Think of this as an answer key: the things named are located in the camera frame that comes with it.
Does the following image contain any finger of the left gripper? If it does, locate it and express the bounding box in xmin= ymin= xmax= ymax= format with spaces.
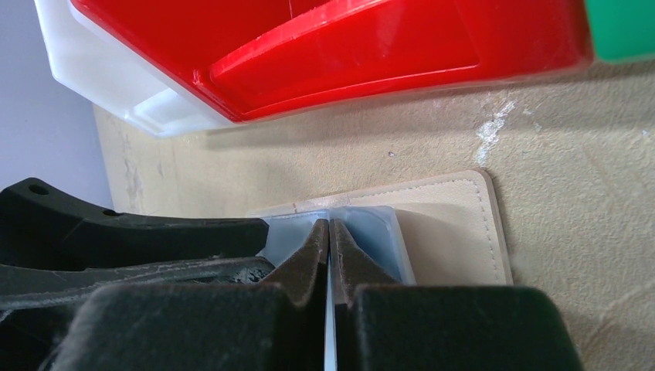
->
xmin=1 ymin=178 xmax=273 ymax=370

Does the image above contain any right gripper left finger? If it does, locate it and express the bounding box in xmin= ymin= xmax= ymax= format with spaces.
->
xmin=52 ymin=220 xmax=329 ymax=370

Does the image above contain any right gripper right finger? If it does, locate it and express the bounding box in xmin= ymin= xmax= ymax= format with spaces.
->
xmin=330 ymin=220 xmax=582 ymax=370

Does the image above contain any beige card holder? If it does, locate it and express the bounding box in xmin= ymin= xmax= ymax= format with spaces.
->
xmin=248 ymin=169 xmax=514 ymax=285

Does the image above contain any green plastic bin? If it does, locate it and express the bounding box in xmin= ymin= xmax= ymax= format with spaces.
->
xmin=585 ymin=0 xmax=654 ymax=64

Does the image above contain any white plastic bin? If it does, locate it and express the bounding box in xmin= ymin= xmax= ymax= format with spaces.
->
xmin=35 ymin=0 xmax=235 ymax=138

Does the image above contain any red plastic bin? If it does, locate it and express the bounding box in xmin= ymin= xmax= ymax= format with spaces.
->
xmin=71 ymin=0 xmax=593 ymax=122

